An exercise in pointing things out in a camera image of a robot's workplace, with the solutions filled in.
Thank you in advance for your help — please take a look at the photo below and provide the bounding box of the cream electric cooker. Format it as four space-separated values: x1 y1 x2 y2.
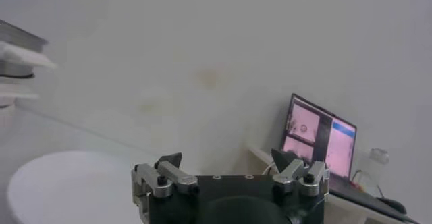
0 75 40 109

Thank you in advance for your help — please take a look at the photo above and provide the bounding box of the stainless steel steamer basket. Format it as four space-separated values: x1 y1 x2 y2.
0 19 57 78

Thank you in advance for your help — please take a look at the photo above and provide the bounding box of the white round plate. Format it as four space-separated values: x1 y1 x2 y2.
6 150 153 224

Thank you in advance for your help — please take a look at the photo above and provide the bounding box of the clear plastic bottle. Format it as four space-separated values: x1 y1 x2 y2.
366 147 389 196

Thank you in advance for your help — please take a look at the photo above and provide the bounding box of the black laptop pink screen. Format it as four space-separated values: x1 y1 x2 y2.
279 92 421 224

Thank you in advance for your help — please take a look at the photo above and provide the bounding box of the black computer mouse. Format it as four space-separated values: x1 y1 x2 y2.
377 196 408 215

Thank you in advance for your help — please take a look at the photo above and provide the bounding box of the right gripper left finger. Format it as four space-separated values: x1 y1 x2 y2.
131 152 199 209

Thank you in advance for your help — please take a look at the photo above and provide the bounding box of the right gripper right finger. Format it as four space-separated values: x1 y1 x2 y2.
271 148 331 201

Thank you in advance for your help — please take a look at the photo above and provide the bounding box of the white laptop cable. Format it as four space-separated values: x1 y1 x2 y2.
261 160 278 176

